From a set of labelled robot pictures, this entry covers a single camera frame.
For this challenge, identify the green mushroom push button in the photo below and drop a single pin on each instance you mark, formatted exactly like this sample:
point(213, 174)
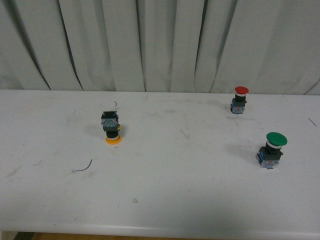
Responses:
point(269, 155)

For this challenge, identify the red mushroom push button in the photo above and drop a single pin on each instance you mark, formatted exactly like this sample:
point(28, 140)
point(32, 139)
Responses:
point(237, 105)

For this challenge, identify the yellow mushroom push button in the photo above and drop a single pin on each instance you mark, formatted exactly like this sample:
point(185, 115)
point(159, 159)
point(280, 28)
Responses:
point(111, 127)

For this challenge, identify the grey pleated curtain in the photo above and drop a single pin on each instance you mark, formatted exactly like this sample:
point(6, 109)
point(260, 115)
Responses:
point(192, 46)

